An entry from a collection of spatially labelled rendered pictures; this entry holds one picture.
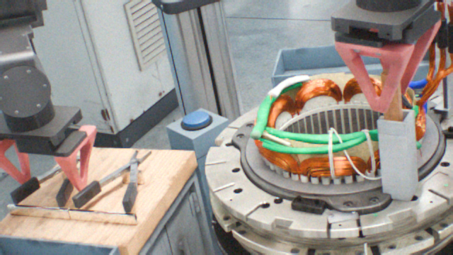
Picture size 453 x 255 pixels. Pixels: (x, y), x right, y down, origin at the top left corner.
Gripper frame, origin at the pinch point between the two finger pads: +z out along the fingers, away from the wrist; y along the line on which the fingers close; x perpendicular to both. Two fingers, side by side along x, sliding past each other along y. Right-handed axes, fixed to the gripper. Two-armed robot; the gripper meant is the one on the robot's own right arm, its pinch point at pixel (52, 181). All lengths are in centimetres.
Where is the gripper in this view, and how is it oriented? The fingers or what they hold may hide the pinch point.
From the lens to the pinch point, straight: 89.0
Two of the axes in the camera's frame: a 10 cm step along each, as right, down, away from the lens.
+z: 1.5, 8.4, 5.2
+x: 3.3, -5.3, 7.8
